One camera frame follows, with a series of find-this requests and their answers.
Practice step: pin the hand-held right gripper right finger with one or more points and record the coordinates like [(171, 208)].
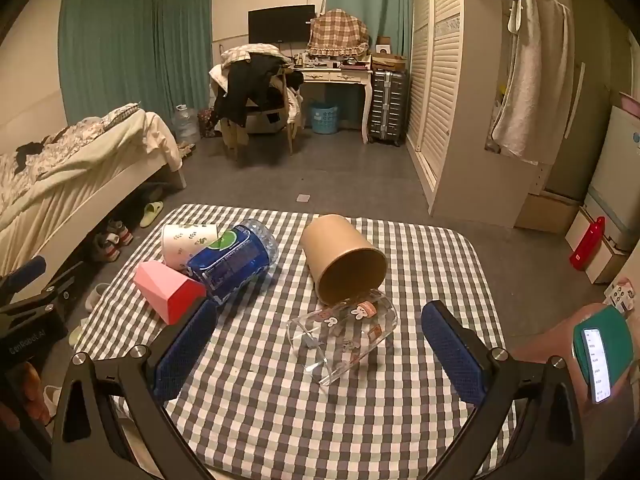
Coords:
[(452, 355)]

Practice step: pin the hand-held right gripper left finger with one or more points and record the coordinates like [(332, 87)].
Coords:
[(185, 345)]

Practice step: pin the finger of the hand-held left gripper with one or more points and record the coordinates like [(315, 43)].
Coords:
[(22, 269), (60, 282)]

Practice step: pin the clear glass cup with stickers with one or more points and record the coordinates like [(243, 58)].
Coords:
[(350, 340)]

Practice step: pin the pink angular cup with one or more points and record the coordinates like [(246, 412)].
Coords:
[(165, 290)]

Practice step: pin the blue plastic cup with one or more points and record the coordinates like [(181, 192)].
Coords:
[(230, 262)]

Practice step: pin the white leaf-print paper cup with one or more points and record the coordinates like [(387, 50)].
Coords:
[(181, 242)]

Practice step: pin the brown paper cup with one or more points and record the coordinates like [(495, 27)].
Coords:
[(330, 245)]

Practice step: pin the person's left hand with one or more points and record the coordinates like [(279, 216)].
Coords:
[(32, 387)]

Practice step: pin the white slipper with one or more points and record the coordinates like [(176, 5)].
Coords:
[(96, 295)]

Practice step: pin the pair of sneakers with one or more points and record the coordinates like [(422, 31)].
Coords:
[(112, 242)]

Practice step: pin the person's bare leg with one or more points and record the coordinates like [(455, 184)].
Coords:
[(542, 345)]

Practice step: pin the checkered tablecloth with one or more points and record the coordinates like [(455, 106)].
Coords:
[(260, 400)]

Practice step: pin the white bed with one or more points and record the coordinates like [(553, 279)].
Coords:
[(100, 185)]

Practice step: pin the green slipper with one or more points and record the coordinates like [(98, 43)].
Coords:
[(151, 215)]

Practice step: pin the black garment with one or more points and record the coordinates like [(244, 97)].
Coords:
[(27, 152)]

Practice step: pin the floral quilt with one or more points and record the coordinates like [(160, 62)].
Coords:
[(65, 140)]

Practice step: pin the smartphone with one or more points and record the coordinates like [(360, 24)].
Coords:
[(597, 365)]

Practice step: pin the green phone holder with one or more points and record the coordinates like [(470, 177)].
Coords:
[(617, 335)]

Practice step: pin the brown cardboard box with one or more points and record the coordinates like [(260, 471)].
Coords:
[(545, 212)]

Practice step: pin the red bottle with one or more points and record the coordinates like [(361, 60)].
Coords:
[(587, 245)]

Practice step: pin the small printed box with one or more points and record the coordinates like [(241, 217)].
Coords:
[(622, 297)]

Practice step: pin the white storage box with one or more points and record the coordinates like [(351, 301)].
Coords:
[(607, 257)]

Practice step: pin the clear water jug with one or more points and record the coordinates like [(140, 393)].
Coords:
[(186, 127)]

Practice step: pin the dark patterned bag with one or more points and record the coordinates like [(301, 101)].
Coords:
[(207, 122)]

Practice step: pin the wide green curtain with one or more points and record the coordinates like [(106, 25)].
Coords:
[(115, 50)]

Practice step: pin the wooden chair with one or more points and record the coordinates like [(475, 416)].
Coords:
[(287, 125)]

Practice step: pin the white fridge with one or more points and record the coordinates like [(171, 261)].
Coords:
[(617, 175)]

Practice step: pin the grey suitcase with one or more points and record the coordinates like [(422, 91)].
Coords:
[(387, 105)]

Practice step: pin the blue plastic basket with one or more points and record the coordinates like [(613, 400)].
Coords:
[(324, 119)]

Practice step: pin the white louvred wardrobe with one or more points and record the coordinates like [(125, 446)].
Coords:
[(450, 85)]

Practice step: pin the pile of clothes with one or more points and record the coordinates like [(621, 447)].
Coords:
[(245, 80)]

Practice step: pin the hanging beige towel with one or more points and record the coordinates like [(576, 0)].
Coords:
[(535, 70)]

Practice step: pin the white desk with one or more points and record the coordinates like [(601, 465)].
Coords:
[(340, 77)]

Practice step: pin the wooden tray box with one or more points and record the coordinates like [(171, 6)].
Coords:
[(387, 62)]

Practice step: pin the black monitor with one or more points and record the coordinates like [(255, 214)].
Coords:
[(280, 24)]

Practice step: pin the plaid cloth cover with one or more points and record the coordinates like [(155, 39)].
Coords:
[(337, 32)]

